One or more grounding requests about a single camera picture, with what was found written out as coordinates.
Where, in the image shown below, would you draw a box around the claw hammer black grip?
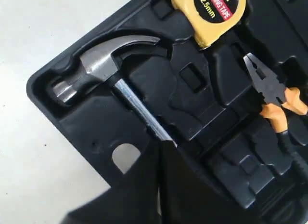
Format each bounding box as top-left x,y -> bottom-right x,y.
52,35 -> 178,147

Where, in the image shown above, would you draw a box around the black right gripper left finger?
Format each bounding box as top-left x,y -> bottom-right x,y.
62,141 -> 160,224

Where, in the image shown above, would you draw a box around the orange handled pliers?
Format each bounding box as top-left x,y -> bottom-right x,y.
243,53 -> 308,183

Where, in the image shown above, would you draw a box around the yellow measuring tape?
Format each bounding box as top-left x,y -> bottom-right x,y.
171,0 -> 246,49

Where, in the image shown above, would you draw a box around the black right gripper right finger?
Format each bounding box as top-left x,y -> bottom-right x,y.
158,139 -> 308,224

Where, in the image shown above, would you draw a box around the black plastic tool case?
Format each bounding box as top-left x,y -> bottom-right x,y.
26,0 -> 308,221

